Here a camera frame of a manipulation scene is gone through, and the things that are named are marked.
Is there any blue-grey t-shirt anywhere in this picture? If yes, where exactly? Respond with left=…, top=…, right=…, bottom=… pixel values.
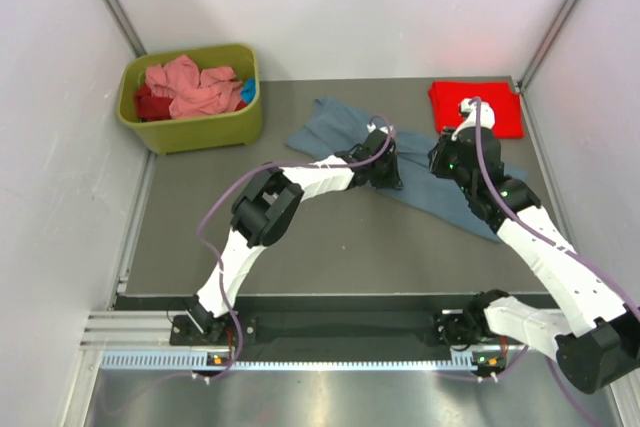
left=286, top=97, right=499, bottom=243

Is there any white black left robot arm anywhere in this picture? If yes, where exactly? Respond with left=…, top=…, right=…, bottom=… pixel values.
left=170, top=123, right=403, bottom=347

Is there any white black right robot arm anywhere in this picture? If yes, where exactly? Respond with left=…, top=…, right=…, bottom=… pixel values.
left=428, top=97, right=639, bottom=394

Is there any folded red t-shirt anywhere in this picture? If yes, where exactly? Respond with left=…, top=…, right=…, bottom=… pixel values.
left=428, top=80, right=524, bottom=140

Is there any olive green plastic bin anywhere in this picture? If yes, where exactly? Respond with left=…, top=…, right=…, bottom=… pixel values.
left=116, top=43, right=263, bottom=155

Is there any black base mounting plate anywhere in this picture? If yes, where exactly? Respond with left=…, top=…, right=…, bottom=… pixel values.
left=167, top=294, right=497, bottom=361

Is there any bright blue t-shirt in bin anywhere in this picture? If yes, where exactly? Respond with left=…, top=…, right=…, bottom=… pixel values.
left=241, top=78, right=258, bottom=104

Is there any pink t-shirt in bin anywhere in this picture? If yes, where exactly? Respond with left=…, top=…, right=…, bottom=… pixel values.
left=144, top=55, right=248, bottom=120

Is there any dark red t-shirt in bin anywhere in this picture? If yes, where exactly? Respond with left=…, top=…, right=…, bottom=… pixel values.
left=134, top=84, right=173, bottom=122

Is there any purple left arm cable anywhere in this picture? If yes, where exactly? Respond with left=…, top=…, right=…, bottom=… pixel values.
left=97, top=114, right=399, bottom=416

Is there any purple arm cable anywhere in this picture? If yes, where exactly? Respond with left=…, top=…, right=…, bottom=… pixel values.
left=439, top=96, right=640, bottom=426
left=97, top=114, right=399, bottom=416

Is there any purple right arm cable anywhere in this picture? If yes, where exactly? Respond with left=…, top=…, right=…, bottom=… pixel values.
left=439, top=96, right=640, bottom=426

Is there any right corner aluminium post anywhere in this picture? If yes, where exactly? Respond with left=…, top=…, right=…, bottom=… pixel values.
left=516, top=0, right=581, bottom=93

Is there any white slotted cable duct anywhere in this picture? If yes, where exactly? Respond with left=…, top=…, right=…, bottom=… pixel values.
left=99, top=350, right=506, bottom=372

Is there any aluminium extrusion rail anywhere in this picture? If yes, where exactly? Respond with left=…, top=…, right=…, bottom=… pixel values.
left=80, top=311, right=188, bottom=350

